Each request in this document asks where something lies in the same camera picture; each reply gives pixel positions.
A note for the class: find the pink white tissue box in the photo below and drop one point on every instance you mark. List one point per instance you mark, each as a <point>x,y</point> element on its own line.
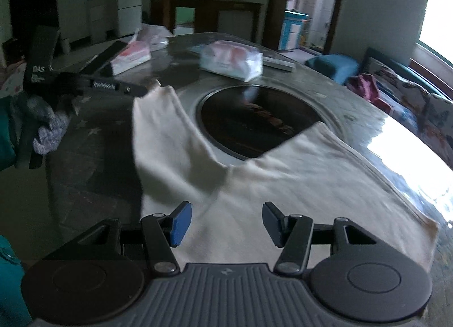
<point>132,56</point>

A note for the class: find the pink cloth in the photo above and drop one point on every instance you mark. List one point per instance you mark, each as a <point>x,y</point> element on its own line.
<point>366,88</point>

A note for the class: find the black flat object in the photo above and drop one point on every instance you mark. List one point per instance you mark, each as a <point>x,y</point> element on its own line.
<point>106,56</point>

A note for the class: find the butterfly print cushion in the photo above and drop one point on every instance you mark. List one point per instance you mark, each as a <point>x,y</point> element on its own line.
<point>400,90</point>
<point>440,125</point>

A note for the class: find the person's left forearm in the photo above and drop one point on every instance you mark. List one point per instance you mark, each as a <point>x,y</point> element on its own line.
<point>5,136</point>

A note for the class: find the person's left hand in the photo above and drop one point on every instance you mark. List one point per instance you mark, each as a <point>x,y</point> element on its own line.
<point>49,128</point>

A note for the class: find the cream pants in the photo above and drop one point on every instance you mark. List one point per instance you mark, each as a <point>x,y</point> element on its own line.
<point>283,185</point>

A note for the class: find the person's teal jacket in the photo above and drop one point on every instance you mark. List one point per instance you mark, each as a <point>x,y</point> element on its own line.
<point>10,288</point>

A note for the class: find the dark wooden sideboard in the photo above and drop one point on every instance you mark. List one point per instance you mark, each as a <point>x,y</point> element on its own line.
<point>230,5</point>

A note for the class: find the large soft tissue pack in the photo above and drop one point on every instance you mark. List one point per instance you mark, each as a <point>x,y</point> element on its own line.
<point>230,59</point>

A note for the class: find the blue white plastic bin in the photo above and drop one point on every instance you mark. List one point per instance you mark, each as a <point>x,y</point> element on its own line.
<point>292,31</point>

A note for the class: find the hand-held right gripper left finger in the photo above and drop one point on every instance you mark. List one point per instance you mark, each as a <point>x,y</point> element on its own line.
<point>180,225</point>

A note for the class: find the blue cushion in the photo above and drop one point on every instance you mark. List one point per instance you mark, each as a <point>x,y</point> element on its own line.
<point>331,65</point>

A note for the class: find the open crumpled tissue pack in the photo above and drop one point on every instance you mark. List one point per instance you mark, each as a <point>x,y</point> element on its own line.
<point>152,35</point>

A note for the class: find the dark wooden door frame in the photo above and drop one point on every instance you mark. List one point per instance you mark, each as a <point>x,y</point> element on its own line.
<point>274,12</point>

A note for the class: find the grey remote control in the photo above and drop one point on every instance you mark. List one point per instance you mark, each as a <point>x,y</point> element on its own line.
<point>279,64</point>

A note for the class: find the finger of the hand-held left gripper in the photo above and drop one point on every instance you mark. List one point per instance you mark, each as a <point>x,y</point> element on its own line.
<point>106,82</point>
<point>116,92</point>

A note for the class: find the black round induction cooktop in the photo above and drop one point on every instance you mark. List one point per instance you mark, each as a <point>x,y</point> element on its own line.
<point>247,118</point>

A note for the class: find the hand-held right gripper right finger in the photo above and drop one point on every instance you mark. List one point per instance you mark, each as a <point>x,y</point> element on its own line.
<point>274,225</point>

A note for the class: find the white refrigerator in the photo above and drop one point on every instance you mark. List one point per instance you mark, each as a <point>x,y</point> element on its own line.
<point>129,1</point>

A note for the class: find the window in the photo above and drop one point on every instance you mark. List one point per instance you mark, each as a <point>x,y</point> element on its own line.
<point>439,12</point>

